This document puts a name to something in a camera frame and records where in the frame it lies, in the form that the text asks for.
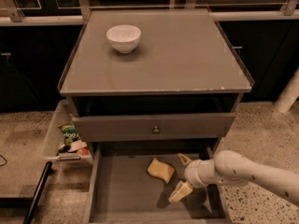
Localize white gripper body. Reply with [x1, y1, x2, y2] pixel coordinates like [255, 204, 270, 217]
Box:
[184, 159, 215, 189]

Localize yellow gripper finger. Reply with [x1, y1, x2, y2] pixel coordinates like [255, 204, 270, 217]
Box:
[178, 153, 192, 166]
[168, 181, 193, 203]

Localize yellow sponge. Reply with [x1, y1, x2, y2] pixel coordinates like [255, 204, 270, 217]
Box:
[147, 158, 175, 184]

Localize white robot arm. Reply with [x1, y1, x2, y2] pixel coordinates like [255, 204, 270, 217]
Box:
[168, 68, 299, 206]

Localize grey top drawer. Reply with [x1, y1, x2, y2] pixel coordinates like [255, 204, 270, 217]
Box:
[72, 113, 235, 142]

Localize round metal drawer knob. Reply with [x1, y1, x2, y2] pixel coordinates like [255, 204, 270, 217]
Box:
[152, 126, 160, 134]

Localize grey open middle drawer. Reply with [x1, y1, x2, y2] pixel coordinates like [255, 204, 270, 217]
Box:
[84, 140, 230, 224]

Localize grey wooden drawer cabinet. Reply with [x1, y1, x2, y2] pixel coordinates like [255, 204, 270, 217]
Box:
[57, 8, 255, 224]

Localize white and red snack packet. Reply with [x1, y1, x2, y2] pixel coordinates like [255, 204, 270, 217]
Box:
[58, 140, 89, 155]

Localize green chip bag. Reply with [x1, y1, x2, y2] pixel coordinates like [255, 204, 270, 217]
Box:
[59, 123, 79, 147]

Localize clear plastic storage bin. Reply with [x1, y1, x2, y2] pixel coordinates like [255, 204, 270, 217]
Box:
[43, 100, 93, 164]

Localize white ceramic bowl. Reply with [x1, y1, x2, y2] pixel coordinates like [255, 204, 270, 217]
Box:
[107, 24, 141, 53]

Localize black bar on floor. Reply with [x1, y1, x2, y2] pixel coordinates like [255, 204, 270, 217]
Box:
[22, 161, 52, 224]

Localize white railing frame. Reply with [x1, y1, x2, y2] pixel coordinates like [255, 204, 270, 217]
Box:
[1, 0, 299, 26]

